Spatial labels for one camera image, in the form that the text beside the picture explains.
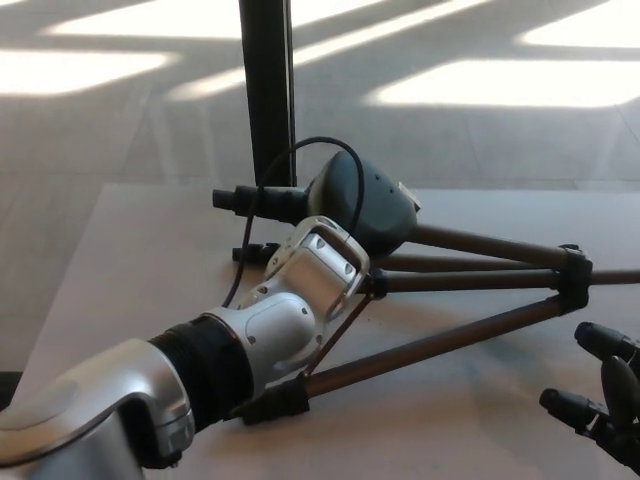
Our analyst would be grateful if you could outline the black upright pillar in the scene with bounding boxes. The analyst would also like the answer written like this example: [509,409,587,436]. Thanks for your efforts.
[238,0,297,189]

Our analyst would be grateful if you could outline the brown and black camera tripod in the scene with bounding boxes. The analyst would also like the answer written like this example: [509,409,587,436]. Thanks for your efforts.
[211,184,640,427]

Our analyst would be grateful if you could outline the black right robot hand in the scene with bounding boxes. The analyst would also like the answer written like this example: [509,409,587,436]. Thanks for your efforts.
[538,321,640,480]

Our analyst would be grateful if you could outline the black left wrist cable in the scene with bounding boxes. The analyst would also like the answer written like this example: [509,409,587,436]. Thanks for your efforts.
[219,137,366,307]

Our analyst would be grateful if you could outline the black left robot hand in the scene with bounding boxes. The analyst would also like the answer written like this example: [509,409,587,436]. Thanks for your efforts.
[305,149,420,259]

